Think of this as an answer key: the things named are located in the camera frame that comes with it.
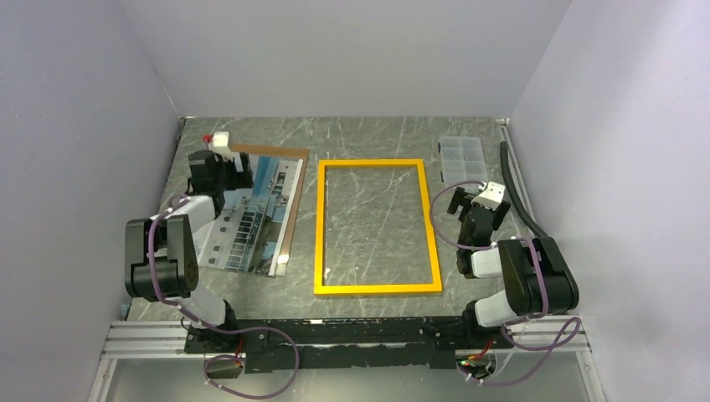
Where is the building photo print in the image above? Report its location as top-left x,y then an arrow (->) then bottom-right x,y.
195,154 -> 305,279

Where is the brown backing board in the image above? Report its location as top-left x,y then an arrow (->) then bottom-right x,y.
230,144 -> 309,276

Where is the yellow picture frame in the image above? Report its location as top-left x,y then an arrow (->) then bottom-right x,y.
313,159 -> 443,296

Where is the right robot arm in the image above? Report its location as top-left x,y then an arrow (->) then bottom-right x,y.
447,182 -> 579,348

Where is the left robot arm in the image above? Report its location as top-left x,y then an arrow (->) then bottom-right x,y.
124,150 -> 254,352

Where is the clear plastic organizer box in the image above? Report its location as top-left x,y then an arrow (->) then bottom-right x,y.
438,136 -> 489,185

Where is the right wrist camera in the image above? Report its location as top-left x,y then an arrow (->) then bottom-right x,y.
473,181 -> 506,211

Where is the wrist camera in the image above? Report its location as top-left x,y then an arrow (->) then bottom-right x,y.
473,181 -> 506,211
203,131 -> 234,160

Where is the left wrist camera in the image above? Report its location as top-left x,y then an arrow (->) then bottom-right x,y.
203,131 -> 234,160

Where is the black hose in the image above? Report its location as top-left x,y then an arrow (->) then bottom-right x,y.
499,140 -> 550,240

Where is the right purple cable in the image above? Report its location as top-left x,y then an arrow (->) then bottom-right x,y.
430,180 -> 583,388

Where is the aluminium extrusion frame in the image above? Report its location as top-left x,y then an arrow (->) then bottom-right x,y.
101,315 -> 606,401

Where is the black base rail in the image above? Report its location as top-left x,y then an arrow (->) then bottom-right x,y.
184,316 -> 512,374

